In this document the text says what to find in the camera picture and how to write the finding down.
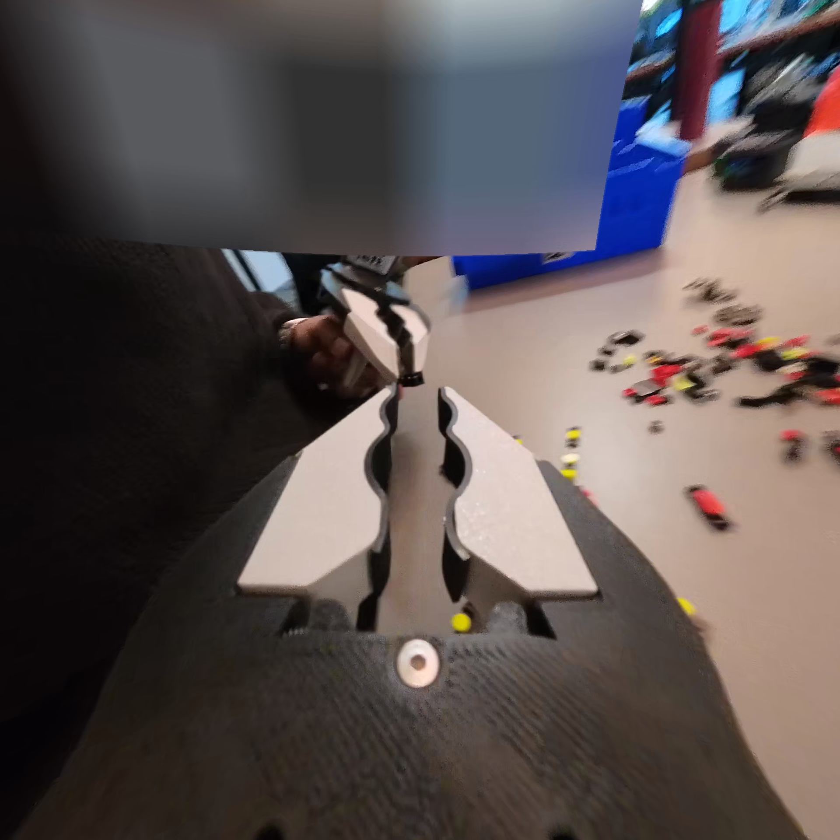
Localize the black battery charger case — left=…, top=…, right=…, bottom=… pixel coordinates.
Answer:
left=715, top=131, right=788, bottom=191

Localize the pile of loose lego pieces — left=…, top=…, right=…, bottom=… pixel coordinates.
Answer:
left=587, top=279, right=840, bottom=411

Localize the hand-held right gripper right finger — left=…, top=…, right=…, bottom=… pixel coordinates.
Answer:
left=437, top=386, right=600, bottom=603

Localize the maroon bottle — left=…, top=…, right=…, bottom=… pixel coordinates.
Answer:
left=676, top=0, right=723, bottom=142

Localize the black yellow lego spider model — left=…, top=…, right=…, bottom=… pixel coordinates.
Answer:
left=449, top=425, right=700, bottom=634

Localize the person's left forearm black sleeve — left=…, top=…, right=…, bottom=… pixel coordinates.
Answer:
left=217, top=249, right=329, bottom=421

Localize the red black lego subassembly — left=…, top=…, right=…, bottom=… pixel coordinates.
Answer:
left=682, top=484, right=732, bottom=531

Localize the person's left hand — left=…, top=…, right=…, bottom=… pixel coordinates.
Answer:
left=285, top=315, right=368, bottom=399

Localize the orange traffic cone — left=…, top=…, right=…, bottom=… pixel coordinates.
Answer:
left=804, top=85, right=840, bottom=142

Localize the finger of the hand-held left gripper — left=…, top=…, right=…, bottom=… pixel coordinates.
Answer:
left=341, top=287, right=403, bottom=383
left=400, top=307, right=433, bottom=379

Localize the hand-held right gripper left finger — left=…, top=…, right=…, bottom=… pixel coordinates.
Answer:
left=236, top=385, right=403, bottom=632

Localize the blue plastic bin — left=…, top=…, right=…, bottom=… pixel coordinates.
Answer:
left=453, top=98, right=690, bottom=290

